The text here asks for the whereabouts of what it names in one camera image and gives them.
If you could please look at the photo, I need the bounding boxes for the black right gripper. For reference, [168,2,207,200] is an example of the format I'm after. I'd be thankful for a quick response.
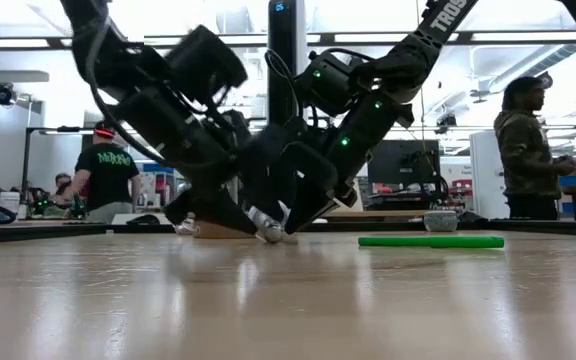
[241,125,342,235]

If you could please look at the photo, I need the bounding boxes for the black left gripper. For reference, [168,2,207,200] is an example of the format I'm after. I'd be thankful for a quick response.
[115,85,259,237]

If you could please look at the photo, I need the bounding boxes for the white round lightbulb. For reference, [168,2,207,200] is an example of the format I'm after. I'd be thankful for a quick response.
[246,205,285,245]

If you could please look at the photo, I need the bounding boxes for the clear plastic wrapper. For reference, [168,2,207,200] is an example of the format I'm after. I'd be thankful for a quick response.
[173,214,200,236]

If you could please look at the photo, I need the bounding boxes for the person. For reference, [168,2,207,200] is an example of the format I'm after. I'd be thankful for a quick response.
[51,172,75,204]
[59,119,143,225]
[492,74,576,221]

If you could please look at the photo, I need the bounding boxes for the black monitor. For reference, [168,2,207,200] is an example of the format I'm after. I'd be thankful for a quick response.
[367,139,442,187]

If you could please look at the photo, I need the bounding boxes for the green pen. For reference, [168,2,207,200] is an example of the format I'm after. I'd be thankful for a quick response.
[357,235,506,250]

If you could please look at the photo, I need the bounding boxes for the small ceramic bowl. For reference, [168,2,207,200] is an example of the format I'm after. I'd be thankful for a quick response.
[423,209,460,233]

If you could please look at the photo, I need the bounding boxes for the light wooden desk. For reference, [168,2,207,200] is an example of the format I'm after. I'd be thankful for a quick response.
[0,218,576,246]

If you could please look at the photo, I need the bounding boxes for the white pillar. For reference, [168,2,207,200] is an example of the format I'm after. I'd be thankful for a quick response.
[469,130,510,220]

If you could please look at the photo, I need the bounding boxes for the white bucket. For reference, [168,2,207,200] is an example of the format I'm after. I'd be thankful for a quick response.
[0,191,22,217]

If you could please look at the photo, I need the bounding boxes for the black ceiling spotlight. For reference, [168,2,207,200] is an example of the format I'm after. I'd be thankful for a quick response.
[0,82,19,107]

